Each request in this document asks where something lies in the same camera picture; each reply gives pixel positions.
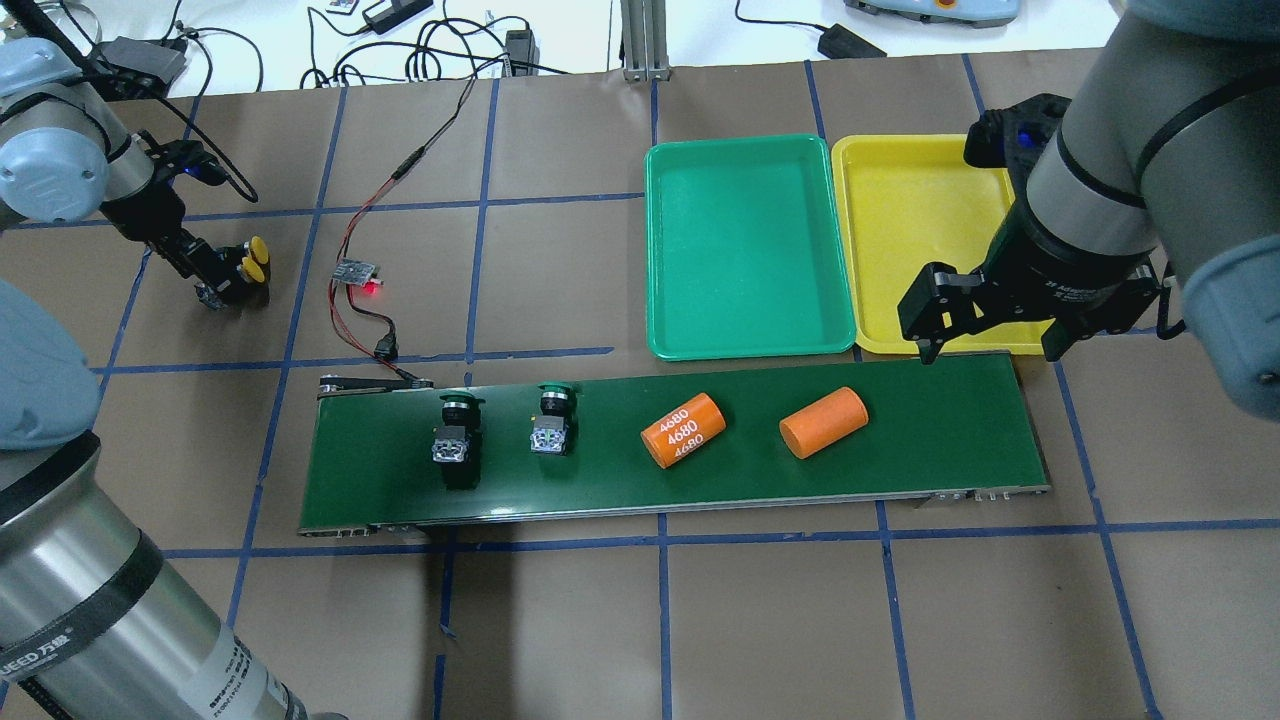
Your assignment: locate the orange cylinder with 4680 print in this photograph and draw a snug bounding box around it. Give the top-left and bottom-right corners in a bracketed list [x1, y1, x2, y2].
[640, 393, 728, 469]

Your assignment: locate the yellow plastic tray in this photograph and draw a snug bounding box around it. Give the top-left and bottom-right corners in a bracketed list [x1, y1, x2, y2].
[831, 135, 1014, 355]

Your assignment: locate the green push button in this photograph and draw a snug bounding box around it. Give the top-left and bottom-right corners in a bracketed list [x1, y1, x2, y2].
[430, 391, 483, 489]
[529, 382, 579, 457]

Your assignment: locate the small controller board red LED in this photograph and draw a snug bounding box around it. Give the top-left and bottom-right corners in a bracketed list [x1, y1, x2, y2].
[332, 258, 384, 293]

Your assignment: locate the yellow push button upper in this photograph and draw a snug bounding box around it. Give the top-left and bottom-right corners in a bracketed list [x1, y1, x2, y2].
[241, 236, 270, 268]

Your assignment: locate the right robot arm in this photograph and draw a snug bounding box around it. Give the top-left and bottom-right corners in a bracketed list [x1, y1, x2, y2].
[899, 1, 1279, 421]

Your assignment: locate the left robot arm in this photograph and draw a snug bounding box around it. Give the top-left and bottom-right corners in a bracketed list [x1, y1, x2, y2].
[3, 37, 315, 719]

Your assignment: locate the yellow push button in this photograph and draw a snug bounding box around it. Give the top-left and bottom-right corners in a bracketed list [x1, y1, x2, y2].
[237, 256, 269, 288]
[241, 236, 270, 268]

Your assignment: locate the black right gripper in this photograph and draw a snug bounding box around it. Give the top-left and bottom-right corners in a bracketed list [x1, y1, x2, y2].
[897, 199, 1162, 366]

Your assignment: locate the black power adapter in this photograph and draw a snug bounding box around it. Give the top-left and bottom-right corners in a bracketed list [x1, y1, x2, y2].
[817, 24, 887, 59]

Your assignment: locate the plain orange cylinder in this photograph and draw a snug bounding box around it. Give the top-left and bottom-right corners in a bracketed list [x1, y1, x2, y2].
[778, 386, 870, 460]

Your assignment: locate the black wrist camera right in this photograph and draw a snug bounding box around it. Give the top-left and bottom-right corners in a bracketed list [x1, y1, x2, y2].
[963, 94, 1071, 170]

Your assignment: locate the green plastic tray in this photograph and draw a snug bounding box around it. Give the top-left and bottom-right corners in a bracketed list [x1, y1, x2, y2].
[645, 135, 856, 363]

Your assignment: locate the yellow push button lower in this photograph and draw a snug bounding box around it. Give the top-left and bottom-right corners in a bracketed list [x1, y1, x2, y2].
[237, 256, 269, 288]

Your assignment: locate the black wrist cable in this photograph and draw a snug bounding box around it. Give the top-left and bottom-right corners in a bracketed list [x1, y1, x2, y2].
[140, 135, 261, 204]

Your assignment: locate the green conveyor belt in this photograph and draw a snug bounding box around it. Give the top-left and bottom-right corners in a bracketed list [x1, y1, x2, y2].
[297, 354, 1050, 537]

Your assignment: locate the aluminium profile post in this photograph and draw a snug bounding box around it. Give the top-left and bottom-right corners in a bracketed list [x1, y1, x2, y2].
[620, 0, 671, 85]

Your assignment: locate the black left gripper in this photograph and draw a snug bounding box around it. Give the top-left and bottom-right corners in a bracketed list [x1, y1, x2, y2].
[110, 140, 246, 311]

